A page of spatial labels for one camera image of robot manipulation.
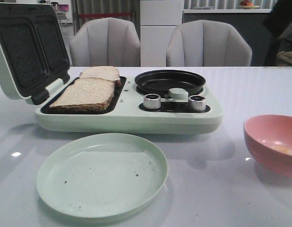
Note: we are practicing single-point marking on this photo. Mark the left silver control knob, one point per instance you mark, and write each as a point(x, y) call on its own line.
point(152, 101)

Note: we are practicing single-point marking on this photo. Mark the fruit bowl on counter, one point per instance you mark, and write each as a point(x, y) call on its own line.
point(246, 4)

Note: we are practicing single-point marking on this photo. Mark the bread slice with brown crust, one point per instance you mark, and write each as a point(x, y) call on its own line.
point(104, 72)

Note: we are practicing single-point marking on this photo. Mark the left grey upholstered chair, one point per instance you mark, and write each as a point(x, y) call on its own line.
point(106, 42)

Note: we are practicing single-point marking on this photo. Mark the mint green breakfast maker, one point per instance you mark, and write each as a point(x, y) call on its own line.
point(127, 117)

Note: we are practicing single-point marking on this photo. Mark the right silver control knob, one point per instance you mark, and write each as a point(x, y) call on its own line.
point(197, 103)

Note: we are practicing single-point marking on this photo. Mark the dark grey counter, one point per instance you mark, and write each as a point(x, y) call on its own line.
point(248, 22)

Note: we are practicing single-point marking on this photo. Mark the black round frying pan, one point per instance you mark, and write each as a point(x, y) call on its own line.
point(161, 81)

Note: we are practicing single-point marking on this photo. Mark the white cabinet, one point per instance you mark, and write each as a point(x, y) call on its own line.
point(158, 19)

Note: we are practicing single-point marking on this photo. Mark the grey upholstered chair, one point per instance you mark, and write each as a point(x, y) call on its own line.
point(206, 43)
point(106, 42)

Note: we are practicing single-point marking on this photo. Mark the right grey upholstered chair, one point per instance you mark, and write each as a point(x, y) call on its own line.
point(206, 43)

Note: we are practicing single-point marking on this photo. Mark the silver control knob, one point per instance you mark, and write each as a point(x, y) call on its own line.
point(152, 101)
point(197, 103)

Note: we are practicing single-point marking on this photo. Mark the mint green hinged lid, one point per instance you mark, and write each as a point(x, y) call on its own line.
point(33, 56)

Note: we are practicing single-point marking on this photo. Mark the mint green round plate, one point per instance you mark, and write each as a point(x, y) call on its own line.
point(104, 177)

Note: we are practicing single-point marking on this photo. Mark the pink bowl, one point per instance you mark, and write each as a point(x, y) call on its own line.
point(268, 138)

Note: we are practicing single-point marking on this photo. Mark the red barrier tape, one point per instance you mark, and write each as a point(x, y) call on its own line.
point(123, 14)

